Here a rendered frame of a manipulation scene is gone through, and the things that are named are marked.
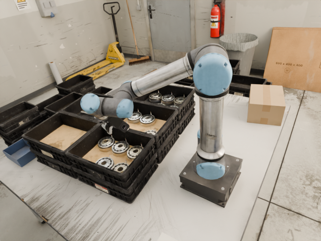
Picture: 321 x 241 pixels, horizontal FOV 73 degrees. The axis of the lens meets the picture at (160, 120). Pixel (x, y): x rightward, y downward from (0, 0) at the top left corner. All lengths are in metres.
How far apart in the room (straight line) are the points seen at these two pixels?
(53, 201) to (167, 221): 0.65
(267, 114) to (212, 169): 0.83
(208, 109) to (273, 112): 0.93
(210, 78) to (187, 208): 0.70
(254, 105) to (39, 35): 3.87
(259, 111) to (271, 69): 2.23
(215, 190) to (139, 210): 0.39
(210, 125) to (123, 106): 0.33
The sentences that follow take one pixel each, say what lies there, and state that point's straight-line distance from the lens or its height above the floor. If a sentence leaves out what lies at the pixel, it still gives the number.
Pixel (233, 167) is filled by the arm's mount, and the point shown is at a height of 0.81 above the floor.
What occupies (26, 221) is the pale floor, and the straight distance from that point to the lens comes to 2.41.
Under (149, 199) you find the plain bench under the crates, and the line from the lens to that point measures 1.22.
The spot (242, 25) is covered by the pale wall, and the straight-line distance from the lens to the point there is 4.02.
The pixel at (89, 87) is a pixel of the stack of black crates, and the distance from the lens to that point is 3.08.
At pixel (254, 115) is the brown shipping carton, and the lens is 1.67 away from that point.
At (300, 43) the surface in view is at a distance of 3.76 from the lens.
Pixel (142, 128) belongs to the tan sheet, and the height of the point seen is 0.83.
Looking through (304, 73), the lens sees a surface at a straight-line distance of 3.80.
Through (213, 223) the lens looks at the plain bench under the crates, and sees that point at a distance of 1.13.
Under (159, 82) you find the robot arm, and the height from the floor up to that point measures 1.31.
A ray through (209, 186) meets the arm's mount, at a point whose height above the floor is 0.80.
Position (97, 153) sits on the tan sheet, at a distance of 1.35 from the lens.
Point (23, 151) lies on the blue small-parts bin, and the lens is 1.88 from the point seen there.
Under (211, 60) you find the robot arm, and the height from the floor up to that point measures 1.44.
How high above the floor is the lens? 1.68
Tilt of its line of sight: 35 degrees down
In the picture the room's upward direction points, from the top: 8 degrees counter-clockwise
